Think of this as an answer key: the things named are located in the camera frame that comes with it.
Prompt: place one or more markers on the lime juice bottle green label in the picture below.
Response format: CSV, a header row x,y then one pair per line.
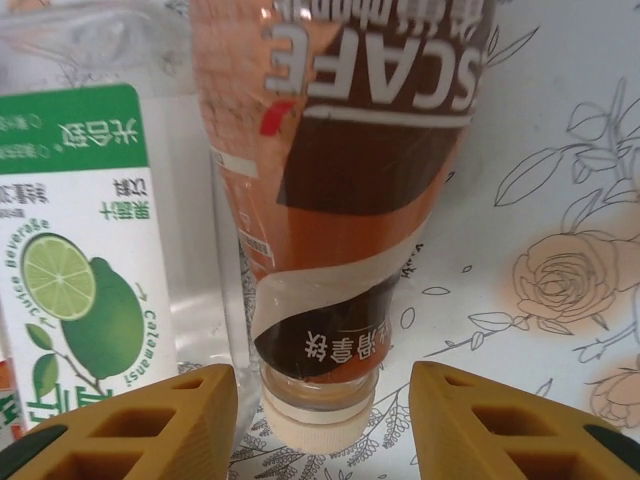
x,y
75,200

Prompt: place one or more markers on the Nescafe coffee bottle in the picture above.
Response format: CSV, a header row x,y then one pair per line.
x,y
350,200

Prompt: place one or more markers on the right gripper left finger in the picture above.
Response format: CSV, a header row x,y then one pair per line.
x,y
210,425

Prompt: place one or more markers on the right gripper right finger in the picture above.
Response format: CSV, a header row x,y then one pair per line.
x,y
440,430

